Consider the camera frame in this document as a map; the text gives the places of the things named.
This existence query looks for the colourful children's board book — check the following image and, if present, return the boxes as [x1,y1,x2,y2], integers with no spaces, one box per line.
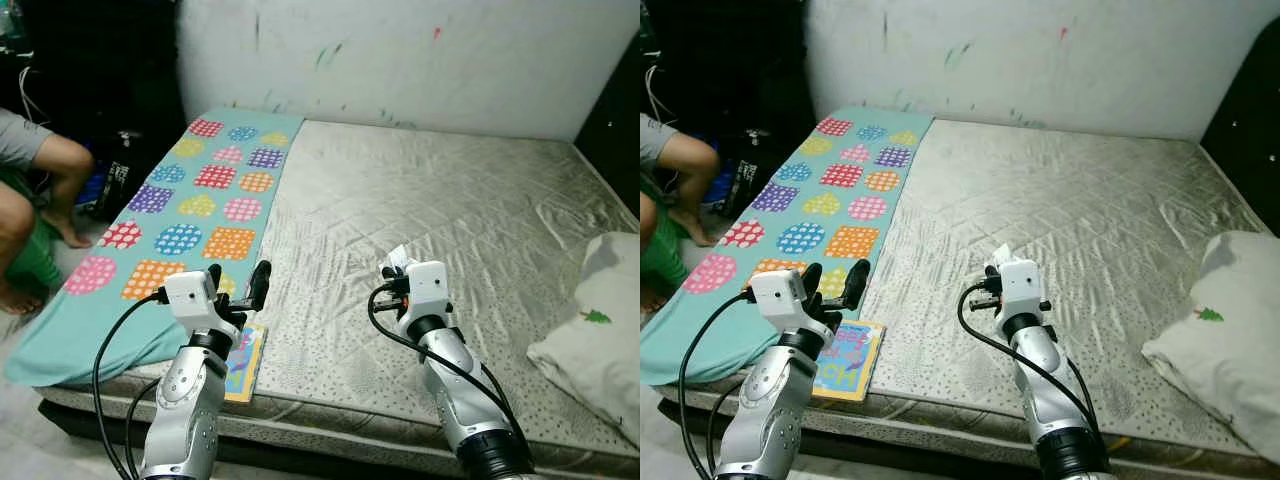
[811,320,888,404]
[222,322,269,405]

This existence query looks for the white pillow with green tree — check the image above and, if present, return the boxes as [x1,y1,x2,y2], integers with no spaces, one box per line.
[1142,231,1280,463]
[526,232,641,448]

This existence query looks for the white quilted mattress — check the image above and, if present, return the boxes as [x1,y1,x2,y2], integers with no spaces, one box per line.
[38,120,641,471]
[655,120,1280,469]

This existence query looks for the teal blanket with colourful patches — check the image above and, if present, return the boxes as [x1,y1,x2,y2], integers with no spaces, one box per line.
[640,106,937,388]
[3,107,307,388]

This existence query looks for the black bag with white print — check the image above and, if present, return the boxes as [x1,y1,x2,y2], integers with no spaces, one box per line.
[92,128,153,223]
[733,128,779,219]

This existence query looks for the blue plastic box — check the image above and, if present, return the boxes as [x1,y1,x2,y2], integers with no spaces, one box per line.
[78,165,109,213]
[705,165,739,211]

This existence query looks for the dark bed base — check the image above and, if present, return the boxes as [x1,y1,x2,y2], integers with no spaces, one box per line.
[655,395,1280,480]
[38,395,641,480]

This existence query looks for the green plastic stool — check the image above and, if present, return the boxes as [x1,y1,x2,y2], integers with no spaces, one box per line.
[640,170,691,296]
[0,168,63,293]

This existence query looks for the seated person with bare legs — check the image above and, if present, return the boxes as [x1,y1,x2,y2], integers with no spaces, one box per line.
[0,107,97,317]
[640,113,723,313]

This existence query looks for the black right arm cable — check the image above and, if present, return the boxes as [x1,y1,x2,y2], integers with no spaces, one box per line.
[366,283,526,446]
[957,282,1106,446]

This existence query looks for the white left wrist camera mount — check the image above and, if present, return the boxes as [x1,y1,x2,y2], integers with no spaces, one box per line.
[162,269,220,335]
[748,269,810,337]

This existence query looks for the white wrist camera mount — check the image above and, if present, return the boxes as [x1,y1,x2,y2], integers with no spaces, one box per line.
[748,269,810,337]
[402,261,452,321]
[162,269,220,335]
[997,259,1049,317]

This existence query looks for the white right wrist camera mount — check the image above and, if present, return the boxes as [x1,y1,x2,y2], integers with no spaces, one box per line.
[402,261,452,321]
[997,259,1049,317]

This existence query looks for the short black left arm cable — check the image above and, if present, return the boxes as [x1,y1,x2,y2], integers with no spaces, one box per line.
[703,378,746,480]
[123,378,163,480]

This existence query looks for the white cord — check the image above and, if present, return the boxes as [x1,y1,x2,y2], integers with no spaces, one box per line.
[646,65,673,123]
[18,65,51,126]

